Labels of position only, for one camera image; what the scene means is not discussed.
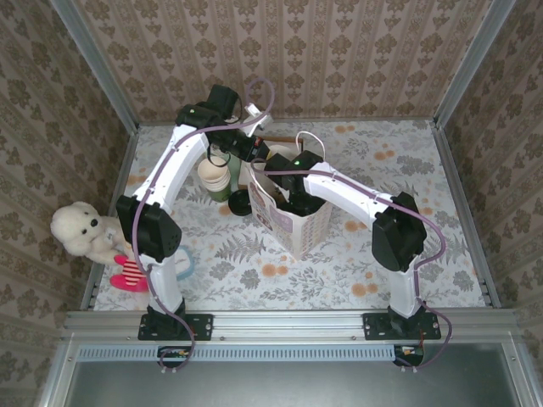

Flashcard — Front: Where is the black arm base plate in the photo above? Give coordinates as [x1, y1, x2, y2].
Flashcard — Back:
[138, 312, 213, 341]
[363, 312, 441, 341]

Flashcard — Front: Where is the white printed paper bag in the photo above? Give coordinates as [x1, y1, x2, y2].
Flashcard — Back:
[247, 131, 332, 262]

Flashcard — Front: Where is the aluminium mounting rail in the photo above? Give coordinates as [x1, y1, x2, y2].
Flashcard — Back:
[63, 309, 525, 340]

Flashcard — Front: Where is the aluminium table side rail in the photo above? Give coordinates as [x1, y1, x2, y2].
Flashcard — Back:
[80, 125, 141, 310]
[432, 120, 502, 309]

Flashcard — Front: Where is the pink striped plush doll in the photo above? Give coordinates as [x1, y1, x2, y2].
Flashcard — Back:
[109, 253, 149, 293]

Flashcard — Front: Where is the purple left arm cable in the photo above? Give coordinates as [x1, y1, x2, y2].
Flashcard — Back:
[131, 78, 277, 376]

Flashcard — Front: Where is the green straw holder cup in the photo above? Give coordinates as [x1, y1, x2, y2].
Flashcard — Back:
[227, 154, 243, 191]

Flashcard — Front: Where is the white teddy bear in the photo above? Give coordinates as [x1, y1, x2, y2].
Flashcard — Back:
[49, 202, 128, 266]

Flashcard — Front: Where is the white slotted cable duct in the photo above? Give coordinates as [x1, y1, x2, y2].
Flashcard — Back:
[78, 343, 419, 362]

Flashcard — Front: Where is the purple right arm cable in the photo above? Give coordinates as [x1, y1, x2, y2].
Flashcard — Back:
[249, 159, 453, 374]

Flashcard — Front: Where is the aluminium table rear rail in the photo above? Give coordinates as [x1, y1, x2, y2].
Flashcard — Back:
[137, 117, 438, 126]

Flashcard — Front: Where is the floral tablecloth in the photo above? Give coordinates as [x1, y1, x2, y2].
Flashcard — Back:
[93, 120, 487, 311]

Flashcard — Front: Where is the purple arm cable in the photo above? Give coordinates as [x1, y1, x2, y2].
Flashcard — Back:
[131, 78, 277, 376]
[249, 159, 453, 374]

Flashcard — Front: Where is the grey metal sheet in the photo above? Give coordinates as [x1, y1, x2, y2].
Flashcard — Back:
[37, 338, 543, 407]

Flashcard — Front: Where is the blue white alarm clock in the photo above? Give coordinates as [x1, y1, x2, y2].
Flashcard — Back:
[173, 248, 195, 281]

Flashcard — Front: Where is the aluminium frame post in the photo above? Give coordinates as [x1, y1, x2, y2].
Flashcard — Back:
[434, 0, 519, 128]
[49, 0, 140, 132]

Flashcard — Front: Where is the brown cardboard napkin box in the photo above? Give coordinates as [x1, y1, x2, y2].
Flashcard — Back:
[236, 135, 305, 196]

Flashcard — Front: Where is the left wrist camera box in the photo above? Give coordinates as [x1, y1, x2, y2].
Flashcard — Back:
[244, 103, 272, 131]

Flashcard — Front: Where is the black plastic cup lid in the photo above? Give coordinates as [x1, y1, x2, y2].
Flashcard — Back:
[227, 189, 252, 218]

